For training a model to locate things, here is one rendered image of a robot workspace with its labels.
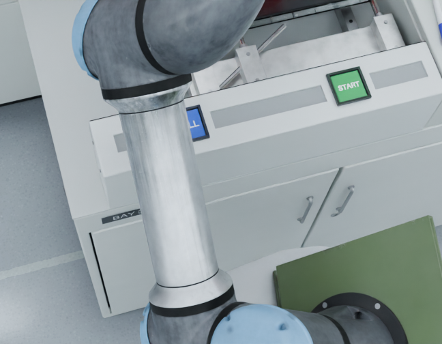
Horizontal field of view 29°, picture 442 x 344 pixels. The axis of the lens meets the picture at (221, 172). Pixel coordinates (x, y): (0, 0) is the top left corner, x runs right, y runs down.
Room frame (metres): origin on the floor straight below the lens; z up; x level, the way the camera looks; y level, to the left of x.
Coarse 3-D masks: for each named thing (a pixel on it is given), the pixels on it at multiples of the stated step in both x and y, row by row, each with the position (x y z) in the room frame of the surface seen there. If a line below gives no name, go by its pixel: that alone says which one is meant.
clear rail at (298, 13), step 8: (344, 0) 0.85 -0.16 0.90; (352, 0) 0.85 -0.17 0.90; (360, 0) 0.86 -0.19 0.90; (368, 0) 0.86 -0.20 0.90; (304, 8) 0.82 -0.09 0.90; (312, 8) 0.83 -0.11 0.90; (320, 8) 0.83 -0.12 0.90; (328, 8) 0.83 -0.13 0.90; (336, 8) 0.84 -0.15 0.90; (280, 16) 0.80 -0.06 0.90; (288, 16) 0.80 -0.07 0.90; (296, 16) 0.81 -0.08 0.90; (304, 16) 0.81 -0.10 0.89; (256, 24) 0.78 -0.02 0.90; (264, 24) 0.78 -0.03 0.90
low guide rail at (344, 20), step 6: (336, 12) 0.87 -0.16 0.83; (342, 12) 0.86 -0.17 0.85; (348, 12) 0.86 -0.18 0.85; (342, 18) 0.85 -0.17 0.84; (348, 18) 0.85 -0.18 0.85; (354, 18) 0.85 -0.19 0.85; (342, 24) 0.85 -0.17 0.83; (348, 24) 0.84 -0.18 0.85; (354, 24) 0.84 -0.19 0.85; (342, 30) 0.84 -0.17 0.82; (348, 30) 0.83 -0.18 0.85
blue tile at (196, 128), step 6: (192, 114) 0.56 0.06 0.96; (198, 114) 0.57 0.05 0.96; (192, 120) 0.55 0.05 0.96; (198, 120) 0.55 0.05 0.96; (192, 126) 0.54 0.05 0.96; (198, 126) 0.54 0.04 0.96; (192, 132) 0.53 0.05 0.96; (198, 132) 0.53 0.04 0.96; (204, 132) 0.54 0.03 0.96; (192, 138) 0.52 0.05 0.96
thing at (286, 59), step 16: (352, 32) 0.81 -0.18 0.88; (368, 32) 0.81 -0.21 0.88; (272, 48) 0.75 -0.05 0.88; (288, 48) 0.75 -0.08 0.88; (304, 48) 0.76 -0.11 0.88; (320, 48) 0.76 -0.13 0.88; (336, 48) 0.77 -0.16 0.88; (352, 48) 0.77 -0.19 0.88; (368, 48) 0.78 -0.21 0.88; (224, 64) 0.70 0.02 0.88; (272, 64) 0.72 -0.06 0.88; (288, 64) 0.72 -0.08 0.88; (304, 64) 0.73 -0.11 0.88; (320, 64) 0.73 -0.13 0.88; (224, 80) 0.68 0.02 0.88; (240, 80) 0.68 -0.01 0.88
